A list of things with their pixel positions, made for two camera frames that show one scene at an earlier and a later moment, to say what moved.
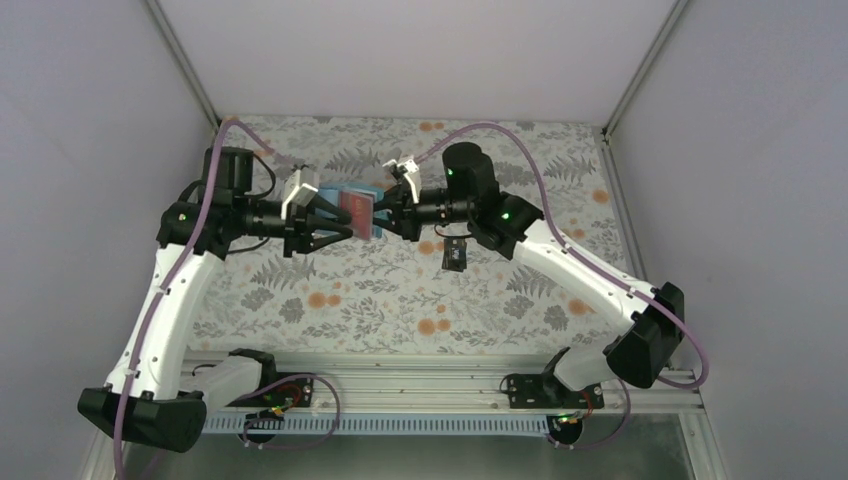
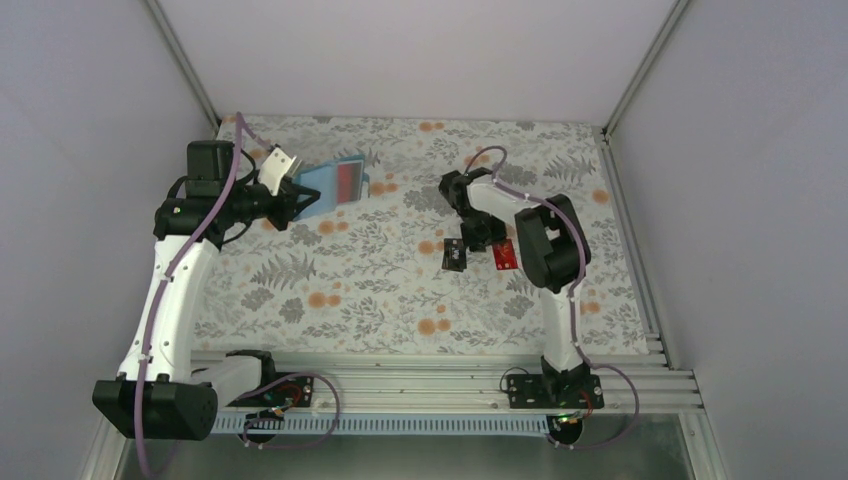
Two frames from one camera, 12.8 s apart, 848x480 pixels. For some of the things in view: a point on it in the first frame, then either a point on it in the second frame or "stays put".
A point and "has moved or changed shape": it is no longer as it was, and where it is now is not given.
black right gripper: x=404 y=222 to x=498 y=233
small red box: x=360 y=207 has moved or changed shape
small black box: x=454 y=255 stays put
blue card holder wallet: x=330 y=192 to x=338 y=182
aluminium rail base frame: x=472 y=382 stays put
